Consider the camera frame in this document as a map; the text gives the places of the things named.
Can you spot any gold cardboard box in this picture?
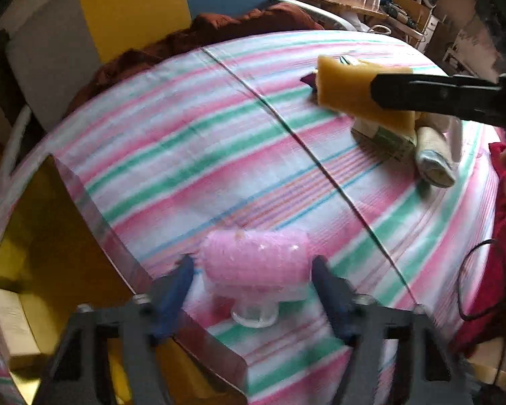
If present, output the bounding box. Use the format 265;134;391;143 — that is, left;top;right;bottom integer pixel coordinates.
0;154;247;405

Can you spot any wooden desk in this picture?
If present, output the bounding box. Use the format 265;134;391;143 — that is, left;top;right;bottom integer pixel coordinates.
270;0;426;43

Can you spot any yellow sponge block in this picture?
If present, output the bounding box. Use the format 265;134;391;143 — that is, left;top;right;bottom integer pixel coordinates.
316;55;418;133

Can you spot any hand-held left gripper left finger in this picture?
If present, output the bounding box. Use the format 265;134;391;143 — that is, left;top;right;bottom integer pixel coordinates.
34;255;195;405

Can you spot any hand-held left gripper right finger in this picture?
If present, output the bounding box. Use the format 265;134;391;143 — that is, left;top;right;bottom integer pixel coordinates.
312;255;475;405

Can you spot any blue yellow grey chair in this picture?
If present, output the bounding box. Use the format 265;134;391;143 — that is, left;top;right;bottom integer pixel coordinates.
4;0;271;131

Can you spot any pale yellow packet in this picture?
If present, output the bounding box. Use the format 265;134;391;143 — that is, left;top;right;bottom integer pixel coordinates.
0;289;40;357

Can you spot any green white carton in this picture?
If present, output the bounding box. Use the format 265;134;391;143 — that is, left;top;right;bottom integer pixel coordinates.
352;116;418;163

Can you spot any purple snack packet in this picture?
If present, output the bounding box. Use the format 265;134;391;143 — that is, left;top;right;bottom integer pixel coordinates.
299;72;321;102

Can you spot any brown quilt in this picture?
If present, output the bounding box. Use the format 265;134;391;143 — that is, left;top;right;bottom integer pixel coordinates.
65;2;325;114

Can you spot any black cable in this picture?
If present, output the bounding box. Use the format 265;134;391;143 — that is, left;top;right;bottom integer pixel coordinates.
457;240;506;389

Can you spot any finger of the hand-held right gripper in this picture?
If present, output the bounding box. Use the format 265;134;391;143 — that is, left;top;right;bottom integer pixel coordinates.
370;73;506;129

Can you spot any rolled beige sock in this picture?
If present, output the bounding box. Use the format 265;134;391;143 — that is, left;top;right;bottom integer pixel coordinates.
415;124;458;188

